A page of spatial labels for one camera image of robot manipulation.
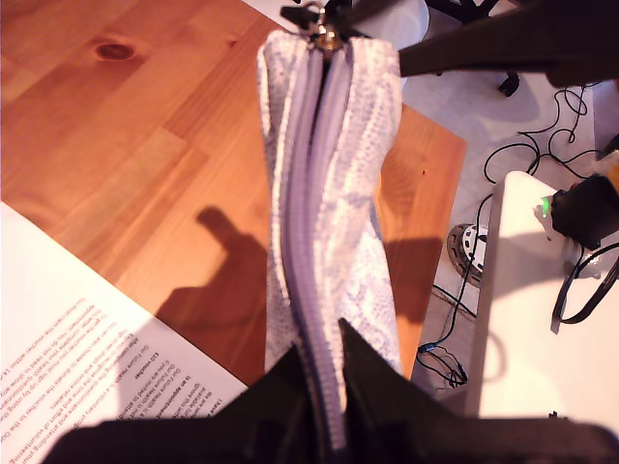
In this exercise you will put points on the black office chair base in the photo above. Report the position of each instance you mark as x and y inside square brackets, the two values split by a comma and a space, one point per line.
[508, 86]

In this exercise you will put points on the round grey floor disc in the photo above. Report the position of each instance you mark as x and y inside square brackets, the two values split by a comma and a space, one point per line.
[459, 251]

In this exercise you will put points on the purple snakeskin zip pouch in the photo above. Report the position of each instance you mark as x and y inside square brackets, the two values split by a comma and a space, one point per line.
[358, 193]

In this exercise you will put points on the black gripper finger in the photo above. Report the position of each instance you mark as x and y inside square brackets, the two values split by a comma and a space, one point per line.
[483, 48]
[271, 401]
[382, 396]

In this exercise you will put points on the black zipper pull with eyelet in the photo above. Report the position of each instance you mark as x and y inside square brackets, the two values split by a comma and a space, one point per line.
[296, 14]

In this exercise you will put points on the white side table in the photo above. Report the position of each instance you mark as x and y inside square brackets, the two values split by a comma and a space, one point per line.
[522, 338]

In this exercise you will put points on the printed white paper sheet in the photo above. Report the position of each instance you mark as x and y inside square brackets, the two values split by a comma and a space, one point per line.
[72, 314]

